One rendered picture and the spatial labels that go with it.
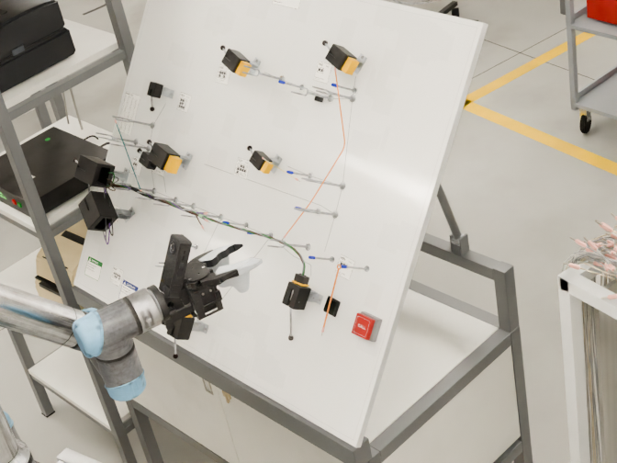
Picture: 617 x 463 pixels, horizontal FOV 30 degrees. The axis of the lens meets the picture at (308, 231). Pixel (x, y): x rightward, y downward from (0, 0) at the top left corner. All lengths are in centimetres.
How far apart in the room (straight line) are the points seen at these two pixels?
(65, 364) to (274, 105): 167
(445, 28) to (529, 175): 258
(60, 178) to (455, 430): 141
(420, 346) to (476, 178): 221
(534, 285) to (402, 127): 195
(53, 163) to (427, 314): 127
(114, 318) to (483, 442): 140
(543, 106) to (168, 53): 278
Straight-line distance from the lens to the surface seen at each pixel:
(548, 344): 428
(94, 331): 209
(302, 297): 276
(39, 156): 374
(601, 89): 548
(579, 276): 222
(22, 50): 339
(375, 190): 273
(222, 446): 344
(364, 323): 268
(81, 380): 421
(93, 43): 355
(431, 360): 304
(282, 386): 290
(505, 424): 326
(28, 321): 218
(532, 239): 480
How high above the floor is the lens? 280
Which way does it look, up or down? 34 degrees down
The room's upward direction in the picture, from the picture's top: 12 degrees counter-clockwise
